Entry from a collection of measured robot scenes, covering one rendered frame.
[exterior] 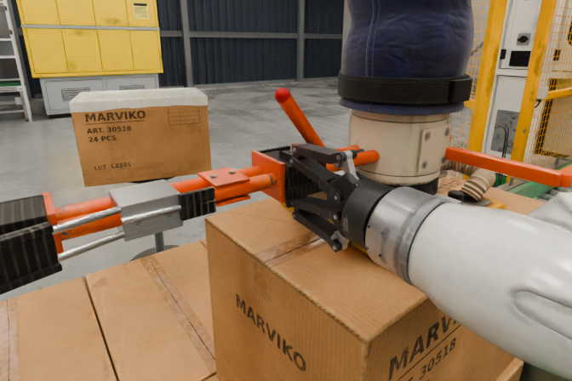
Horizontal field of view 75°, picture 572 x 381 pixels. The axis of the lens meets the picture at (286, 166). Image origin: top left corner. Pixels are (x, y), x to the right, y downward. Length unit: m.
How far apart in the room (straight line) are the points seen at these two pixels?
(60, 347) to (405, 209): 0.97
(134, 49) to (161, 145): 6.04
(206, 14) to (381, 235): 11.58
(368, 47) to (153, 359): 0.84
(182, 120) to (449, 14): 1.47
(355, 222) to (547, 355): 0.19
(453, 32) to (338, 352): 0.48
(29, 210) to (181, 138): 1.50
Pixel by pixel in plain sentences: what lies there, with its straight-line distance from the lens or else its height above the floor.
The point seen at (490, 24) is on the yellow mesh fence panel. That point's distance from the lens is 1.88.
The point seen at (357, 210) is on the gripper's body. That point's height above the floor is 1.09.
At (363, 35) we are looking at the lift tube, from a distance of 0.63.
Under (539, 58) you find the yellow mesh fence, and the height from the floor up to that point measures 1.20.
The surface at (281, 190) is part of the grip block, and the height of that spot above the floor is 1.07.
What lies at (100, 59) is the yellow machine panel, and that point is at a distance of 7.79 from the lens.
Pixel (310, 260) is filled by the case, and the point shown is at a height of 0.94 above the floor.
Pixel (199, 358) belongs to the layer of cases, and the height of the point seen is 0.54.
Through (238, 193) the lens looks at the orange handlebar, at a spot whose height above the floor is 1.07.
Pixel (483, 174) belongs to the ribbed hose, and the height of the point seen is 1.02.
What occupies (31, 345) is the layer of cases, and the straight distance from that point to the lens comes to 1.21.
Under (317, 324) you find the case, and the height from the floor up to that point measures 0.91.
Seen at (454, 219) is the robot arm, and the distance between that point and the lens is 0.35.
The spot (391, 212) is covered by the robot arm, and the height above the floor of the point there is 1.11.
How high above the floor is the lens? 1.26
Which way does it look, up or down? 18 degrees down
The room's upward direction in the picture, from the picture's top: straight up
